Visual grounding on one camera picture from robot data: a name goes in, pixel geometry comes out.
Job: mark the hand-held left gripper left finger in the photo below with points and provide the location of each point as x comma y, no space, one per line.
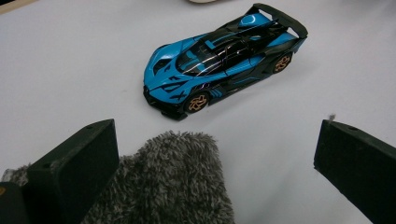
71,168

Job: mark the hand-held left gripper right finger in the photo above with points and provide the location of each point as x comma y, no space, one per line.
358,168

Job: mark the grey fluffy cloth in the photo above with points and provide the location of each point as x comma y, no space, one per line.
174,177

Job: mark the blue and black toy car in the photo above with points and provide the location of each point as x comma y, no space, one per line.
218,62

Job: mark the white table cover sheet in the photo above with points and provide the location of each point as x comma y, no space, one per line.
62,77

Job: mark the wooden table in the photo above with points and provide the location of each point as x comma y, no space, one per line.
12,5

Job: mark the white plastic bin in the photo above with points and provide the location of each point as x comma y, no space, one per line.
202,1

